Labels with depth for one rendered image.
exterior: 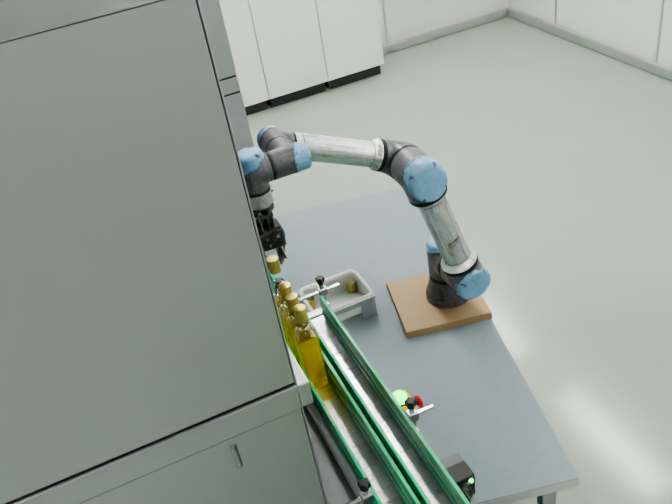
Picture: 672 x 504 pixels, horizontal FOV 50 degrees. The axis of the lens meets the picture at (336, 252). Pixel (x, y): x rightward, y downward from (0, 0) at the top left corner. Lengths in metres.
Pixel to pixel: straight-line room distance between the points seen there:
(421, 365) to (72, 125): 1.52
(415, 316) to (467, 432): 0.50
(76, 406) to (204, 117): 0.53
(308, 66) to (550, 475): 4.52
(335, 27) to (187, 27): 5.00
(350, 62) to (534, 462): 4.57
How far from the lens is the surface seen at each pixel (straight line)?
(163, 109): 1.06
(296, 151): 1.86
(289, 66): 5.94
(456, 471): 1.93
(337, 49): 6.06
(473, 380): 2.25
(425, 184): 2.00
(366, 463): 1.91
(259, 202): 1.87
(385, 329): 2.44
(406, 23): 6.82
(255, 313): 1.26
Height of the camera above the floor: 2.37
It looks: 35 degrees down
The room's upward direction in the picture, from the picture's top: 10 degrees counter-clockwise
